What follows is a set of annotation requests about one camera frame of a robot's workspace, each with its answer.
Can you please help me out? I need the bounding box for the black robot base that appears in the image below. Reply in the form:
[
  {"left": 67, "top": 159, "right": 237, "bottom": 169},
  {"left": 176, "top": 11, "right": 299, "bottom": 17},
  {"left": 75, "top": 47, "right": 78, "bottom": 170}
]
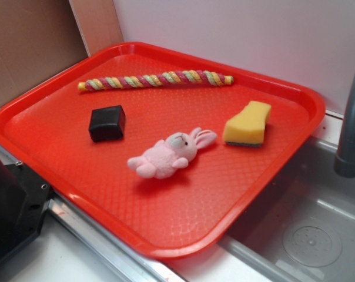
[{"left": 0, "top": 160, "right": 52, "bottom": 265}]

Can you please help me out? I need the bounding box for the pink plush bunny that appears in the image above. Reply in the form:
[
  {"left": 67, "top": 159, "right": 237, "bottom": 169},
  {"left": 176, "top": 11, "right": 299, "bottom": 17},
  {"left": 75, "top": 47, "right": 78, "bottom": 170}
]
[{"left": 127, "top": 127, "right": 217, "bottom": 179}]

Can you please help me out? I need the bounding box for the red plastic tray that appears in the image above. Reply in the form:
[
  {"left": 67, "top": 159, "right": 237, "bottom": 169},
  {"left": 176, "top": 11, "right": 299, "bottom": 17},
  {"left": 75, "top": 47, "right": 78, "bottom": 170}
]
[{"left": 0, "top": 42, "right": 325, "bottom": 260}]

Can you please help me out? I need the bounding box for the yellow sponge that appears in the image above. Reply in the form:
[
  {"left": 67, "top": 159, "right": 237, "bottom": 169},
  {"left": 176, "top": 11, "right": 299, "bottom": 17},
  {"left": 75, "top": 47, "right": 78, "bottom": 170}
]
[{"left": 222, "top": 101, "right": 272, "bottom": 147}]

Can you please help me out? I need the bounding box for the black cube block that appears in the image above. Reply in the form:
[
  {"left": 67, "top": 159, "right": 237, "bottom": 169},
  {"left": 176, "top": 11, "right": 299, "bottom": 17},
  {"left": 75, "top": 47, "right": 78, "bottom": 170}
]
[{"left": 89, "top": 105, "right": 126, "bottom": 142}]

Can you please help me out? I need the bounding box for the grey toy sink basin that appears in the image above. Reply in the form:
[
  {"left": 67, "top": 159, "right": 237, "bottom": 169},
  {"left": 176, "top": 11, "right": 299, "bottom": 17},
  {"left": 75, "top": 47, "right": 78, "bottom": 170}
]
[{"left": 165, "top": 135, "right": 355, "bottom": 282}]

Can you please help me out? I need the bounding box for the grey faucet spout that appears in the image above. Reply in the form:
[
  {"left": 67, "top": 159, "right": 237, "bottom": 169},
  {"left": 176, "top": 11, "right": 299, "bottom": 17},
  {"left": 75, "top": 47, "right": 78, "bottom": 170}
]
[{"left": 334, "top": 74, "right": 355, "bottom": 178}]

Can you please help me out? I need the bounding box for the brown cardboard panel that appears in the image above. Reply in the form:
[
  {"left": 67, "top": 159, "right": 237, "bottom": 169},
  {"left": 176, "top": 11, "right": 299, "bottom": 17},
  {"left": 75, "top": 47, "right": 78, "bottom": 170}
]
[{"left": 0, "top": 1, "right": 123, "bottom": 108}]

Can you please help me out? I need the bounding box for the multicolored twisted rope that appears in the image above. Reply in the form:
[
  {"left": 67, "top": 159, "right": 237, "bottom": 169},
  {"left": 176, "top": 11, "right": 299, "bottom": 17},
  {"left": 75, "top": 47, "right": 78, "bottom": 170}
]
[{"left": 78, "top": 69, "right": 235, "bottom": 92}]

